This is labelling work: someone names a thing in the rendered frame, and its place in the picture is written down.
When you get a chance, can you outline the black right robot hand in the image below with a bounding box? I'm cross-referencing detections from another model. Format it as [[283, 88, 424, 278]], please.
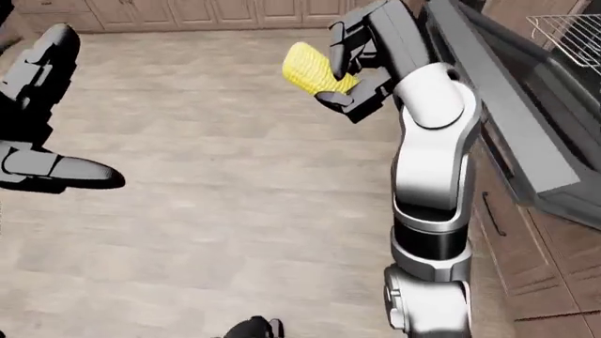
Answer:
[[314, 0, 440, 125]]

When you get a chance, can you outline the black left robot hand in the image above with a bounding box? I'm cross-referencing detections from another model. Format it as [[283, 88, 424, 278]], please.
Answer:
[[0, 23, 127, 195]]

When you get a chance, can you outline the yellow corn cob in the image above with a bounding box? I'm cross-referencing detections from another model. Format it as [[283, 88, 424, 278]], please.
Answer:
[[281, 41, 362, 96]]

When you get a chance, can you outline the grey oven door with glass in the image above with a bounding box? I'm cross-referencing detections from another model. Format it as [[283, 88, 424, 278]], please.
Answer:
[[422, 0, 601, 232]]

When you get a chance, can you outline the light wooden cabinet row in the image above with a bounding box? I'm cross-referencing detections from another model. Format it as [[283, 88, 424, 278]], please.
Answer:
[[12, 0, 362, 36]]

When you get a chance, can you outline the brown wooden base cabinet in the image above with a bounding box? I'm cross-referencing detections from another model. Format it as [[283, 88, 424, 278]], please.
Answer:
[[467, 115, 601, 338]]

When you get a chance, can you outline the black robot foot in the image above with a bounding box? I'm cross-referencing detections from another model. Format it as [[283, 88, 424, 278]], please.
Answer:
[[220, 315, 285, 338]]

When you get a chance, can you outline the wire oven rack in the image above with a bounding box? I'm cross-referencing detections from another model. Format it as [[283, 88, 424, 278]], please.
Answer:
[[525, 12, 601, 69]]

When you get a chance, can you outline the black cabinet handle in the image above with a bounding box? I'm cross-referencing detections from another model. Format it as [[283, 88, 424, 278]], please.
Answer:
[[482, 191, 508, 238]]

